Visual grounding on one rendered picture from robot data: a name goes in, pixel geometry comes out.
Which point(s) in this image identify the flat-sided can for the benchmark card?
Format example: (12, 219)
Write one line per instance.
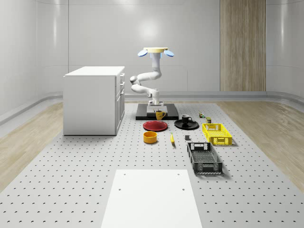
(208, 120)

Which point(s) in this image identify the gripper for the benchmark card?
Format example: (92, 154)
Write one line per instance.
(155, 103)

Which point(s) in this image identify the black mug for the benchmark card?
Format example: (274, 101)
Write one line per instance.
(185, 118)

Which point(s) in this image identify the black plate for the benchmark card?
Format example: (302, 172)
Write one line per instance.
(192, 125)

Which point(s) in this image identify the yellow mug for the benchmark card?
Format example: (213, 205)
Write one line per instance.
(159, 116)

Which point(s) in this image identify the puzzle cube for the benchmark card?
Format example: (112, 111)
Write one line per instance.
(202, 115)

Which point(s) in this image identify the dark grey basket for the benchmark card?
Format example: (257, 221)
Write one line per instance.
(204, 166)

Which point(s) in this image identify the grey cube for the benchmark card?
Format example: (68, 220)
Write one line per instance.
(187, 137)

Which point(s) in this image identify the banana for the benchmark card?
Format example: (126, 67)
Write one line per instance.
(172, 139)

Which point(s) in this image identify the white cabinet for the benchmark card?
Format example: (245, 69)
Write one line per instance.
(90, 102)

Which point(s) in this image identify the yellow basket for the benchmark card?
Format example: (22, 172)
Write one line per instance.
(217, 140)

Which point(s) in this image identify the red plate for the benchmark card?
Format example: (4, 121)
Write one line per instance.
(155, 126)

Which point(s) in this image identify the white board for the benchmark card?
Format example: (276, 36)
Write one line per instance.
(152, 202)

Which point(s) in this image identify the yellow bowl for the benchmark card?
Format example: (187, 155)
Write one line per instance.
(150, 139)

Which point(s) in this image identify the black stove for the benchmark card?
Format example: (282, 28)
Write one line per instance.
(172, 111)

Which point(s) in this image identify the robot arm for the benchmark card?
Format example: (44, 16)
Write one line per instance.
(155, 69)

